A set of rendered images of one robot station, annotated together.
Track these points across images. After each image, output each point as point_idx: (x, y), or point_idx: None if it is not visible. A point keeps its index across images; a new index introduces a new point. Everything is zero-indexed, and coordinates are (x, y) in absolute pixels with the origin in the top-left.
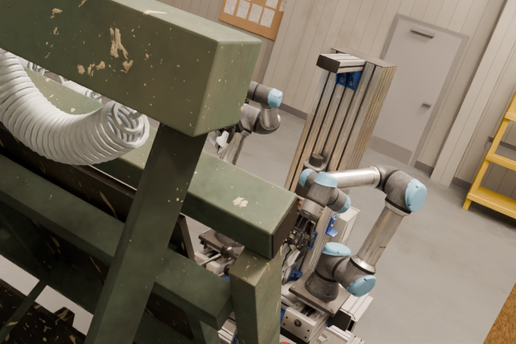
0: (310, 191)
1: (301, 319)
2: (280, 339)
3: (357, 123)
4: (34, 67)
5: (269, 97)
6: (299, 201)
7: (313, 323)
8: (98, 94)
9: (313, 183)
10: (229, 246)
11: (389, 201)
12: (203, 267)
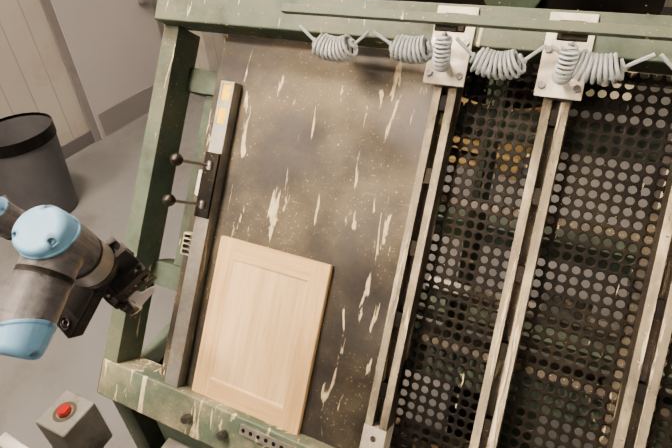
0: (20, 211)
1: (19, 441)
2: (66, 424)
3: None
4: (403, 54)
5: None
6: None
7: (3, 436)
8: (315, 41)
9: (10, 208)
10: (173, 154)
11: None
12: (210, 70)
